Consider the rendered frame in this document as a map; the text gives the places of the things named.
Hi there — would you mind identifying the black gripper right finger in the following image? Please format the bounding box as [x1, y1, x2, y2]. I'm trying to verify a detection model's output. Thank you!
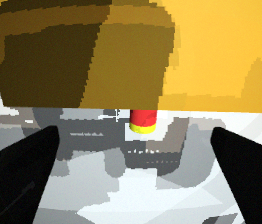
[209, 127, 262, 224]

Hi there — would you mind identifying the red cylinder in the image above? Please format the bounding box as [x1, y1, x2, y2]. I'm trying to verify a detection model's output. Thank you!
[130, 109, 158, 135]

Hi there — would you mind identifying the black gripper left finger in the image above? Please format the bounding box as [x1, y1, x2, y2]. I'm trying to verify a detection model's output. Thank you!
[0, 125, 60, 224]

